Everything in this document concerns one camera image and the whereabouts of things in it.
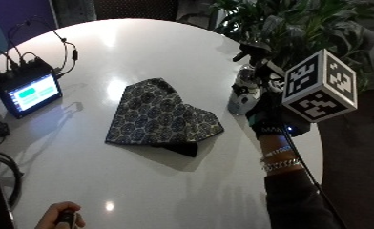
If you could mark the black handheld remote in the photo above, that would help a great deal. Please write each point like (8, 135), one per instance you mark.
(65, 219)

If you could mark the green leafy plant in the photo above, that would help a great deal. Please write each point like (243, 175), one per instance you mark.
(296, 25)

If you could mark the white marker cube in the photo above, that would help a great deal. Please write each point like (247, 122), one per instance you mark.
(317, 86)

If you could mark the blue patterned cloth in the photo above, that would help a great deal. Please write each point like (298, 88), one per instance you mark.
(161, 117)

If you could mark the dark chair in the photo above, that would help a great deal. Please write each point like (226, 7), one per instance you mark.
(135, 9)

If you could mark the small black adapter plug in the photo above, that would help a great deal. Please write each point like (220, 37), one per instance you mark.
(3, 129)

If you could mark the small black touchscreen monitor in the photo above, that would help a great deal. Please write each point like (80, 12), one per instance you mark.
(28, 92)

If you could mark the grey palm camera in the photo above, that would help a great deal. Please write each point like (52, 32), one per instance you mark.
(242, 98)

